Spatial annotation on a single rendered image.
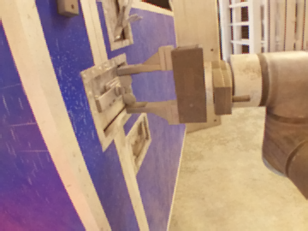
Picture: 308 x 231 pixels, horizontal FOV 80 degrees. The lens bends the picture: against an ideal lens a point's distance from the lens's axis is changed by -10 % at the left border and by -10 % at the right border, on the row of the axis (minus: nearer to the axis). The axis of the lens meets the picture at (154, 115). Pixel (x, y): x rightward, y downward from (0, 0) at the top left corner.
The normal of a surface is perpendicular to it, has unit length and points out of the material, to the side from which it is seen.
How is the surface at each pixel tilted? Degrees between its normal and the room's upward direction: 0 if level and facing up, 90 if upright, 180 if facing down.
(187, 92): 90
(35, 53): 90
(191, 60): 90
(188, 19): 90
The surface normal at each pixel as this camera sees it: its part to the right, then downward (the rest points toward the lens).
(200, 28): 0.17, 0.37
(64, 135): 0.97, -0.04
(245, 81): -0.25, 0.25
